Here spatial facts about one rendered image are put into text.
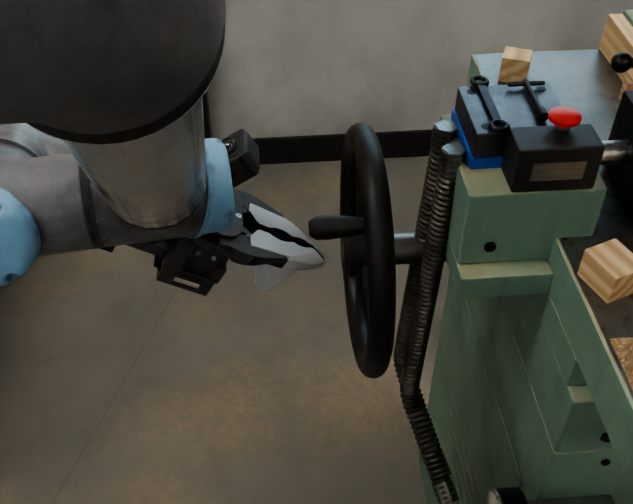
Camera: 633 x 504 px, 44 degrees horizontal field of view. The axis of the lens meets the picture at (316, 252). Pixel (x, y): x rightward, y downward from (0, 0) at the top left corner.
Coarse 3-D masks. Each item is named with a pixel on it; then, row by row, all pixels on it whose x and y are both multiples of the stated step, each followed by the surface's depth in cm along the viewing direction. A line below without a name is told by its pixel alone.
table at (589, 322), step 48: (576, 96) 97; (576, 240) 78; (624, 240) 78; (480, 288) 79; (528, 288) 80; (576, 288) 73; (576, 336) 74; (624, 336) 69; (624, 384) 65; (624, 432) 65
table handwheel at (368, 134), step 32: (352, 128) 86; (352, 160) 94; (352, 192) 99; (384, 192) 77; (384, 224) 76; (352, 256) 87; (384, 256) 75; (416, 256) 89; (352, 288) 101; (384, 288) 76; (352, 320) 98; (384, 320) 77; (384, 352) 80
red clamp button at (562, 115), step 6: (552, 108) 73; (558, 108) 72; (564, 108) 72; (570, 108) 72; (552, 114) 72; (558, 114) 72; (564, 114) 72; (570, 114) 72; (576, 114) 72; (552, 120) 72; (558, 120) 71; (564, 120) 71; (570, 120) 71; (576, 120) 71; (558, 126) 72; (564, 126) 71; (570, 126) 71
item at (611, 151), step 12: (624, 96) 80; (624, 108) 80; (624, 120) 80; (612, 132) 83; (624, 132) 81; (612, 144) 79; (624, 144) 79; (612, 156) 79; (624, 156) 79; (612, 168) 84; (624, 168) 81; (624, 180) 81; (624, 192) 81
